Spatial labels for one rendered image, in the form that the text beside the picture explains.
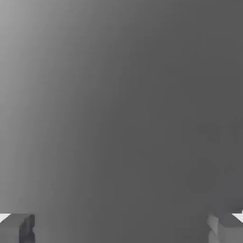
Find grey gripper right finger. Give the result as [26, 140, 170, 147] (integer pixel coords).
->
[207, 209, 243, 243]

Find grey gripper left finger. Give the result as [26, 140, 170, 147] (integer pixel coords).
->
[0, 213, 36, 243]

